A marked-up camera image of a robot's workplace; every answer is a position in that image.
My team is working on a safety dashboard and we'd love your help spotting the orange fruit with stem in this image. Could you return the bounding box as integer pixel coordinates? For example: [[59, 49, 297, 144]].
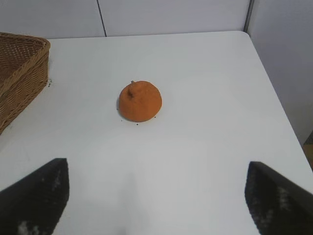
[[118, 80, 163, 122]]

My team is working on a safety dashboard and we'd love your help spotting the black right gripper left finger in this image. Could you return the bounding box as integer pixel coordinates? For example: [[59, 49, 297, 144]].
[[0, 158, 70, 235]]

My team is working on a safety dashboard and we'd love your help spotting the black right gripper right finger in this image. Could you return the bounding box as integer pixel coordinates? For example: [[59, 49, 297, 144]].
[[244, 161, 313, 235]]

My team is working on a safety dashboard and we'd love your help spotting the brown woven wicker basket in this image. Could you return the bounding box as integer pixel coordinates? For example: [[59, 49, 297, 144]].
[[0, 31, 51, 135]]

